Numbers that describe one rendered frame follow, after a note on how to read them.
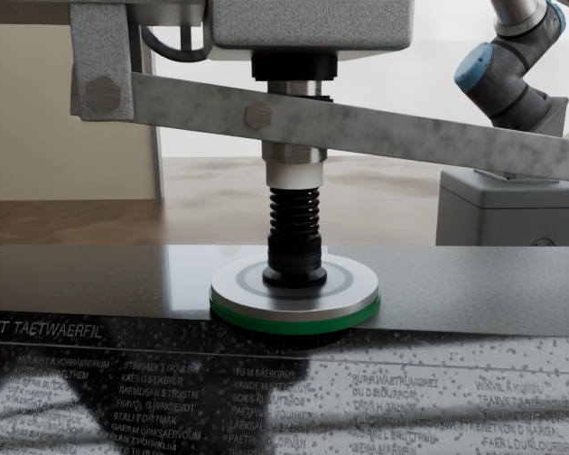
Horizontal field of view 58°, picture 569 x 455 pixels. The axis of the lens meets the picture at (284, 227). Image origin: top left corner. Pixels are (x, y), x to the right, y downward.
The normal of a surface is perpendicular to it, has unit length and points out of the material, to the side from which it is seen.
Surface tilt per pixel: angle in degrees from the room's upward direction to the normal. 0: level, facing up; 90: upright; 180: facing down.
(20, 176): 90
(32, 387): 45
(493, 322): 0
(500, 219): 90
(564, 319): 0
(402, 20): 90
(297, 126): 90
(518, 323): 0
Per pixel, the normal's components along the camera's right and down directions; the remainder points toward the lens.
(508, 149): 0.18, 0.25
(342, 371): -0.08, -0.50
